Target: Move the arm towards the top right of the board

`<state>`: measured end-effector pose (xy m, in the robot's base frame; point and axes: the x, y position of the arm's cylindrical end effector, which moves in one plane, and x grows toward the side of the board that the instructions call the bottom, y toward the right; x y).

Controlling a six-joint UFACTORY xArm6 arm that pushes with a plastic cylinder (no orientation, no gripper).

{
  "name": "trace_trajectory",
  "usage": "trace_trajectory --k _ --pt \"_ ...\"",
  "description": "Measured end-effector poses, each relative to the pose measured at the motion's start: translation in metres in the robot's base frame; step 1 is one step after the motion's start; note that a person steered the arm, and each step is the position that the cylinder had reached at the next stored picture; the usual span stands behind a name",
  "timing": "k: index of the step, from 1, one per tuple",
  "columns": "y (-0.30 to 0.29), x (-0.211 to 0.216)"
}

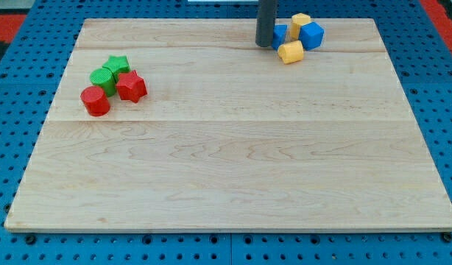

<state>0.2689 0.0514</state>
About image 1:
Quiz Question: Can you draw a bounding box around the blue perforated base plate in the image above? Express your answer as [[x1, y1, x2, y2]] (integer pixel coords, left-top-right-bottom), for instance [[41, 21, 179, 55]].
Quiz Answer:
[[0, 0, 452, 264]]

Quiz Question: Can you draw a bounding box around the yellow pentagon block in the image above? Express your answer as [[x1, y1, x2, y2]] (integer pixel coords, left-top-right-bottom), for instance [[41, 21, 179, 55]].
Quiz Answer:
[[289, 13, 312, 40]]

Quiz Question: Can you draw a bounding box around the blue cube block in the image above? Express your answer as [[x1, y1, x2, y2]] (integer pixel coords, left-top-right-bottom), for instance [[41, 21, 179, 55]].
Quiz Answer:
[[299, 22, 325, 51]]

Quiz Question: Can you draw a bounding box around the light wooden board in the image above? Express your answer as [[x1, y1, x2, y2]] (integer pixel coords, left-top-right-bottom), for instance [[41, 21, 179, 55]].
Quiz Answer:
[[4, 18, 452, 233]]

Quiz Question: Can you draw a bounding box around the yellow cylinder block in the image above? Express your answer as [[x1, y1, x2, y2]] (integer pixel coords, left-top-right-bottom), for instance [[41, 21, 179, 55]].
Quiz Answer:
[[278, 40, 304, 64]]

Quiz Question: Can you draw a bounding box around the blue block behind tool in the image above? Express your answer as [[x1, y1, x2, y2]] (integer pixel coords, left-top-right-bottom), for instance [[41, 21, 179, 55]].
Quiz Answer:
[[271, 24, 288, 50]]

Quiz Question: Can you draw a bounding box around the red cylinder block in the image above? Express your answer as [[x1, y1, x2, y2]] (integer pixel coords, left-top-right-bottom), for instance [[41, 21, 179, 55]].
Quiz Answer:
[[80, 85, 110, 116]]

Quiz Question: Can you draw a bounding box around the red star block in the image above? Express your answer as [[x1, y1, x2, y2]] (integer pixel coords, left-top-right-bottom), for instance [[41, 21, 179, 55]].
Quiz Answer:
[[116, 70, 148, 103]]

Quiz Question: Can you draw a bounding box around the green cylinder block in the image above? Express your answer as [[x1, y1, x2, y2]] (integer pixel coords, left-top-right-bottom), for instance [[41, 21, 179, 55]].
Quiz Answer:
[[89, 68, 116, 97]]

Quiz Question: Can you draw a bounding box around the green star block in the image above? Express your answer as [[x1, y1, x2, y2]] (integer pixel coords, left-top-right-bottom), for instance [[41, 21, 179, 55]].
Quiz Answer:
[[102, 55, 131, 82]]

